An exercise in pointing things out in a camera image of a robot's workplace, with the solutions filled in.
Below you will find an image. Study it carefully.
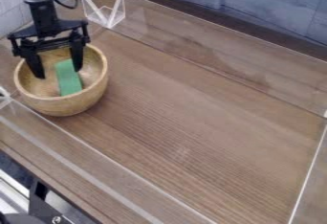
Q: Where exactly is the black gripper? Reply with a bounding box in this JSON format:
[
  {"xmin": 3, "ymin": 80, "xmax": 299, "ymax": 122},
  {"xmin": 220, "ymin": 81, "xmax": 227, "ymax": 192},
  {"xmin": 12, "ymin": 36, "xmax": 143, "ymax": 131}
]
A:
[{"xmin": 8, "ymin": 20, "xmax": 89, "ymax": 79}]

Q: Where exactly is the green stick block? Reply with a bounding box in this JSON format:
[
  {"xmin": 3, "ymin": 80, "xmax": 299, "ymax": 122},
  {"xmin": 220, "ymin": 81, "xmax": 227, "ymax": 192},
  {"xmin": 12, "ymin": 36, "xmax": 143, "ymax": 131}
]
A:
[{"xmin": 55, "ymin": 59, "xmax": 83, "ymax": 96}]

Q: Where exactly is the black table leg bracket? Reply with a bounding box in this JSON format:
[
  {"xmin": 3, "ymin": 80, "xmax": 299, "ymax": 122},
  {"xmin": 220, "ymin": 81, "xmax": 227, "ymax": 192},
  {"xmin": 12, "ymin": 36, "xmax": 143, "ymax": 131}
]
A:
[{"xmin": 28, "ymin": 180, "xmax": 83, "ymax": 224}]

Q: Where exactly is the clear acrylic back wall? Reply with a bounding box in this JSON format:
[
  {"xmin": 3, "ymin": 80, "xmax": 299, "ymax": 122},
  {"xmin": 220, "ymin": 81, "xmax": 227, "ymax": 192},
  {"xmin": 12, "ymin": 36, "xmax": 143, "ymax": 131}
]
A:
[{"xmin": 112, "ymin": 0, "xmax": 327, "ymax": 117}]

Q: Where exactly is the clear acrylic corner bracket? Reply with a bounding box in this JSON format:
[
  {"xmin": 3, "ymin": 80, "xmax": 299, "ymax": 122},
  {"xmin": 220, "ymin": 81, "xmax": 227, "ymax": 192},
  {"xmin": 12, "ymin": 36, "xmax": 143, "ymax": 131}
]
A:
[{"xmin": 80, "ymin": 0, "xmax": 125, "ymax": 29}]

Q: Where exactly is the clear acrylic front wall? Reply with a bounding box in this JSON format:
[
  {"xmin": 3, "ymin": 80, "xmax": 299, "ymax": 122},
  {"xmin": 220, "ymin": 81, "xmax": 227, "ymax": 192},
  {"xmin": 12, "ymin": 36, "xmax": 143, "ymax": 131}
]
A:
[{"xmin": 0, "ymin": 87, "xmax": 217, "ymax": 224}]

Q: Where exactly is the clear acrylic wall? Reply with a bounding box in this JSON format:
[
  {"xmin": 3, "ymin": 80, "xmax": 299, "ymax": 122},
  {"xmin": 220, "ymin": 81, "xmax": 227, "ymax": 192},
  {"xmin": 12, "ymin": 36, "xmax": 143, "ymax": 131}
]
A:
[
  {"xmin": 112, "ymin": 0, "xmax": 327, "ymax": 117},
  {"xmin": 0, "ymin": 87, "xmax": 217, "ymax": 224},
  {"xmin": 287, "ymin": 127, "xmax": 327, "ymax": 224}
]

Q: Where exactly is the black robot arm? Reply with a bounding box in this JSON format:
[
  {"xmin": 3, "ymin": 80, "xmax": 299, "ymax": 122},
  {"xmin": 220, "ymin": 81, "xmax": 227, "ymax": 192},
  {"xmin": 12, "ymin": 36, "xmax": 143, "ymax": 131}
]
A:
[{"xmin": 8, "ymin": 0, "xmax": 91, "ymax": 78}]

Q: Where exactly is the clear acrylic right wall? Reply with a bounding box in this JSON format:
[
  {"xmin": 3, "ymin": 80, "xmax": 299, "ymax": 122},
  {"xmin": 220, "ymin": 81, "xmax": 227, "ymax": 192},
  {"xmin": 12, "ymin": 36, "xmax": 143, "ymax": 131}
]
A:
[{"xmin": 287, "ymin": 127, "xmax": 327, "ymax": 224}]

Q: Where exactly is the wooden bowl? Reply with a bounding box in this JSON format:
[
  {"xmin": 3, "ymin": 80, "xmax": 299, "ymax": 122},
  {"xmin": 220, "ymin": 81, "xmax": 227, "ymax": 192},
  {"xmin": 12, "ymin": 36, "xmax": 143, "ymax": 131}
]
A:
[{"xmin": 13, "ymin": 44, "xmax": 108, "ymax": 117}]

